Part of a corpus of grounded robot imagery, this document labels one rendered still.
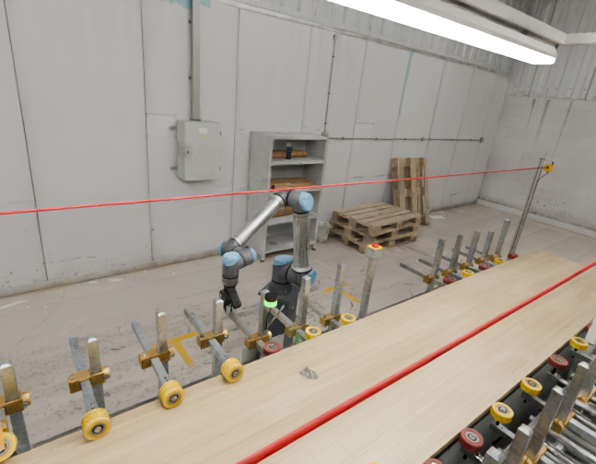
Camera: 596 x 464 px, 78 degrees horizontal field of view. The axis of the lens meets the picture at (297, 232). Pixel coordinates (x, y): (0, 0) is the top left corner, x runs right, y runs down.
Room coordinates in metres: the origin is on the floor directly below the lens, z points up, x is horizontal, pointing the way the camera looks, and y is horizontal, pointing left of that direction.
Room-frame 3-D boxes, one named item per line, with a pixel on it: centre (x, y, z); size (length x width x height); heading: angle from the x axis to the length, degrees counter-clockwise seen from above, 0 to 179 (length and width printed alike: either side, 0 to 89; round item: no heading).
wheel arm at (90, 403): (1.09, 0.75, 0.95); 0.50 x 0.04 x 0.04; 39
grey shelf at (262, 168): (4.67, 0.21, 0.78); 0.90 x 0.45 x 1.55; 130
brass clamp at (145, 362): (1.25, 0.53, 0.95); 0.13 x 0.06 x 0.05; 129
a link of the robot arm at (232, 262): (1.78, 0.33, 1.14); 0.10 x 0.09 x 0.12; 148
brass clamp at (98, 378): (1.09, 0.72, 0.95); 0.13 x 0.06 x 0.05; 129
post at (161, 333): (1.26, 0.51, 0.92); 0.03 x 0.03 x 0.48; 39
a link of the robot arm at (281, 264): (2.51, 0.08, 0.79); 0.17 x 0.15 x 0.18; 58
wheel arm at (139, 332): (1.25, 0.56, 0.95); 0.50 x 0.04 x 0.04; 39
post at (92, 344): (1.10, 0.71, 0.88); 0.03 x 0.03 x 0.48; 39
